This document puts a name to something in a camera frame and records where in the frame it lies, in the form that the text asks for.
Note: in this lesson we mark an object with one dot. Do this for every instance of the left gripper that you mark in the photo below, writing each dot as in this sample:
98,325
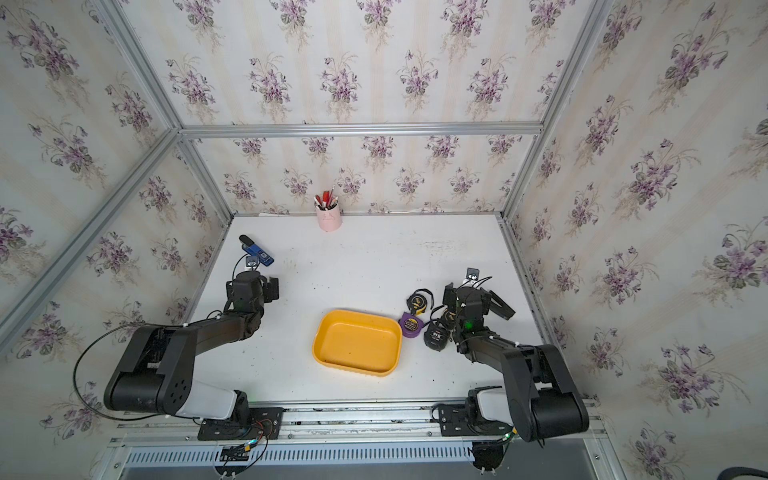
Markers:
270,290

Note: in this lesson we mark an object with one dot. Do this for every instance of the large black tape measure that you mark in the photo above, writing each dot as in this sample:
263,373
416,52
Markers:
436,335

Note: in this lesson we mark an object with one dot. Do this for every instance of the small yellow black tape measure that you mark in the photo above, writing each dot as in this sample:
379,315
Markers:
420,301

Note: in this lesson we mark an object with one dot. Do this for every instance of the purple tape measure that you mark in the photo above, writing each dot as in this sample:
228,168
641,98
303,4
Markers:
411,325

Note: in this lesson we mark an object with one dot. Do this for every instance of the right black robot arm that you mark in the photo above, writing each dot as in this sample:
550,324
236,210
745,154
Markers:
538,398

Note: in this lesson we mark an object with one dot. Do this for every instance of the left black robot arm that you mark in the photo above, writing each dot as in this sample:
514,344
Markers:
155,375

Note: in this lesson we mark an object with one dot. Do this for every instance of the yellow storage tray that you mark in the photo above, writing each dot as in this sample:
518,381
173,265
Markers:
358,342

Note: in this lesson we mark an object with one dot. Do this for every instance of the blue black stapler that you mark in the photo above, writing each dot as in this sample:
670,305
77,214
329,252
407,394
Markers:
256,252

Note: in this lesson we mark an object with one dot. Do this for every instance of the pink pen holder cup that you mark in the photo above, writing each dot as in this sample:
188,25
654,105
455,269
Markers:
329,219

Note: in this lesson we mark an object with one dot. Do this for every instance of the red pens in cup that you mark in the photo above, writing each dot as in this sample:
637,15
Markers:
326,201

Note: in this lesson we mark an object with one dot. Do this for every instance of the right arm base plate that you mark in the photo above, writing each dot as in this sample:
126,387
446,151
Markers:
458,420

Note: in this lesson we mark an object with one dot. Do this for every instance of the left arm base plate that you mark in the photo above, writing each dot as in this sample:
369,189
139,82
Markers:
262,422

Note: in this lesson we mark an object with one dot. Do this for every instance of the small circuit board with wires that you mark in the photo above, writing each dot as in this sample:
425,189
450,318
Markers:
235,460

